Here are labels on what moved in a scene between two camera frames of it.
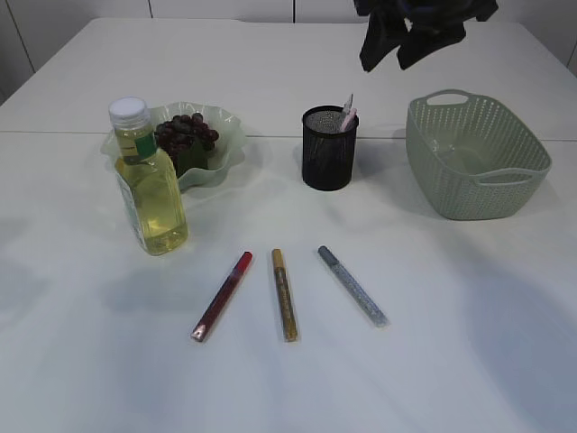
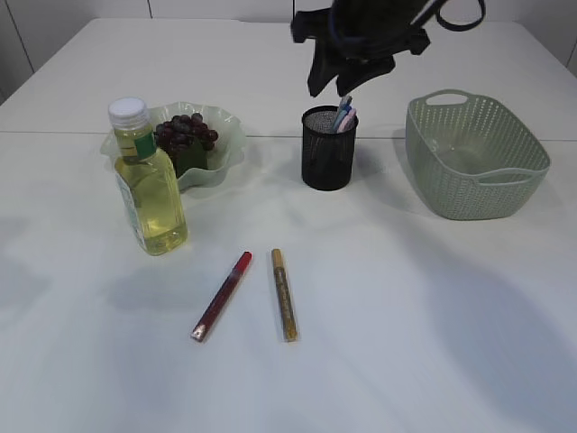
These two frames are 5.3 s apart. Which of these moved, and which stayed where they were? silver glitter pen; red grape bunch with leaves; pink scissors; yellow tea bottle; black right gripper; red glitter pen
Moved: black right gripper; silver glitter pen
Stayed: red glitter pen; yellow tea bottle; red grape bunch with leaves; pink scissors
